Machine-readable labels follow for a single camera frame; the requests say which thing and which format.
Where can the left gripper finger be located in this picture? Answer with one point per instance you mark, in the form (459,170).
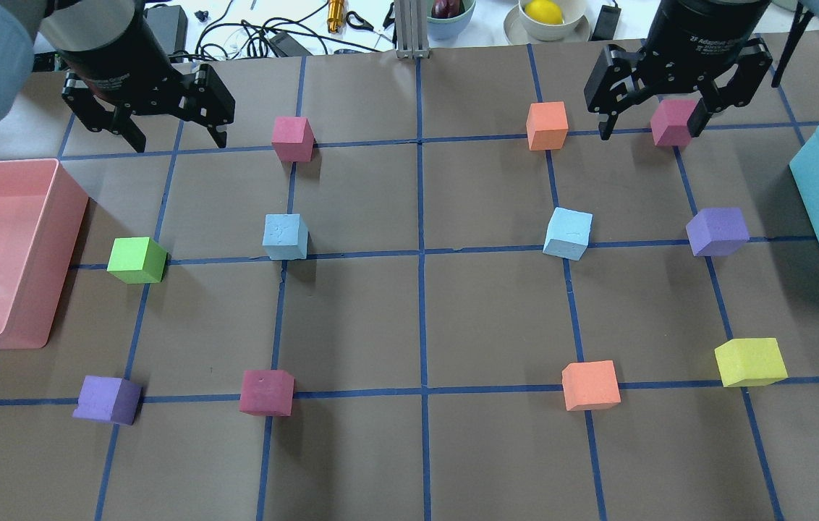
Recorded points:
(211,104)
(118,121)

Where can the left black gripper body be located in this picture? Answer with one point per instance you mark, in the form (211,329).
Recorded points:
(122,45)

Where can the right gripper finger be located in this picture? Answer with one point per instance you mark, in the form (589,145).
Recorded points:
(703,112)
(608,83)

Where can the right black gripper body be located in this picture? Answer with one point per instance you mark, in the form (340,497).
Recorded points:
(695,30)

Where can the light blue foam block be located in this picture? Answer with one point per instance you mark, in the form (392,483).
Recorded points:
(285,237)
(567,234)

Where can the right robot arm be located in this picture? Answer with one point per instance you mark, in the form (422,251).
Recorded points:
(714,19)

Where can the pink foam block far right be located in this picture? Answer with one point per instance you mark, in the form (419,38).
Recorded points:
(669,124)

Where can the black power adapter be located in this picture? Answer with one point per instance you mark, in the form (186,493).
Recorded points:
(169,26)

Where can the orange foam block far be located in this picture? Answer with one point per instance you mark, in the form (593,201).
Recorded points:
(547,126)

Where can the orange foam block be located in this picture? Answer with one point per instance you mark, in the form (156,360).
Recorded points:
(547,126)
(590,386)

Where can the pink foam block far left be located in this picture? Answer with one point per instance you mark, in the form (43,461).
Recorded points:
(293,139)

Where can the bowl with yellow lemon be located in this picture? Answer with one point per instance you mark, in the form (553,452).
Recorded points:
(547,21)

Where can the purple foam block right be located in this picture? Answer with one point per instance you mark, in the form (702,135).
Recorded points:
(717,231)

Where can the purple foam block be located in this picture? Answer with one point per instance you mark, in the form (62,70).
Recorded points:
(108,400)
(717,231)

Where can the green foam block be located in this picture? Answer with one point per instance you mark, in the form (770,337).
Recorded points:
(137,260)

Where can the pink plastic tray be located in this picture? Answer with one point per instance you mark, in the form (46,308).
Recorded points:
(41,211)

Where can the green bowl with fruit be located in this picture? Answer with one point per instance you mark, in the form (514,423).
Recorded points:
(447,19)

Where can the yellow foam block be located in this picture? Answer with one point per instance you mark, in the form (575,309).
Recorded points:
(750,362)

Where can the purple foam block left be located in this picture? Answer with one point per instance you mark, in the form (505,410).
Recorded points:
(108,400)

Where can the orange foam block near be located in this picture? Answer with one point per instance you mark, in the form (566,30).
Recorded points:
(590,386)

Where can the dark pink foam block near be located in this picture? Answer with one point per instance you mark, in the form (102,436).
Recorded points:
(267,393)

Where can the aluminium frame post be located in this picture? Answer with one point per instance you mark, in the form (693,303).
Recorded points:
(411,18)

